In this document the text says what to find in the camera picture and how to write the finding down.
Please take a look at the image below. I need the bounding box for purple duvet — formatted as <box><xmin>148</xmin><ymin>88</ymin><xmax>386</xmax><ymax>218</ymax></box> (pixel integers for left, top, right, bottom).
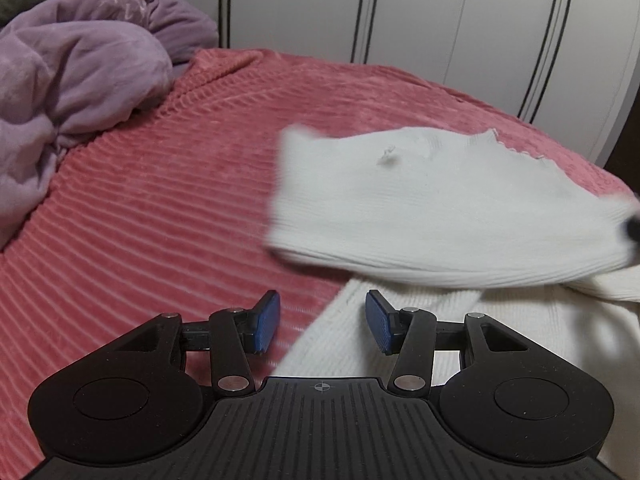
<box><xmin>0</xmin><ymin>0</ymin><xmax>221</xmax><ymax>252</ymax></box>

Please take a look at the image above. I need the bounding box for white wardrobe with black stripes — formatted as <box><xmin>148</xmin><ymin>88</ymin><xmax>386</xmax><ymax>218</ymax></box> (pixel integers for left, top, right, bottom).
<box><xmin>177</xmin><ymin>0</ymin><xmax>640</xmax><ymax>171</ymax></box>

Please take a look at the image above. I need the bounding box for pink ribbed fleece blanket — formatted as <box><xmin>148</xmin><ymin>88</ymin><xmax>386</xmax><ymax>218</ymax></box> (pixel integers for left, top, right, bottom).
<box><xmin>0</xmin><ymin>49</ymin><xmax>637</xmax><ymax>480</ymax></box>

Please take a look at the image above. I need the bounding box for white ribbed knit top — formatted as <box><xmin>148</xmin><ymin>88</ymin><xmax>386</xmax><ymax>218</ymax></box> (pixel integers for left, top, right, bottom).
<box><xmin>265</xmin><ymin>124</ymin><xmax>640</xmax><ymax>480</ymax></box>

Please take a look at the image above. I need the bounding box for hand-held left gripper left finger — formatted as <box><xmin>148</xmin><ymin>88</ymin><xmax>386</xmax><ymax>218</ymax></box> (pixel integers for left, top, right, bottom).
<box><xmin>107</xmin><ymin>289</ymin><xmax>281</xmax><ymax>397</ymax></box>

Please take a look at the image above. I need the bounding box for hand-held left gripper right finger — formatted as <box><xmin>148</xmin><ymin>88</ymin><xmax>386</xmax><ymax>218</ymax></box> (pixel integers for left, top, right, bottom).
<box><xmin>365</xmin><ymin>288</ymin><xmax>531</xmax><ymax>397</ymax></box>

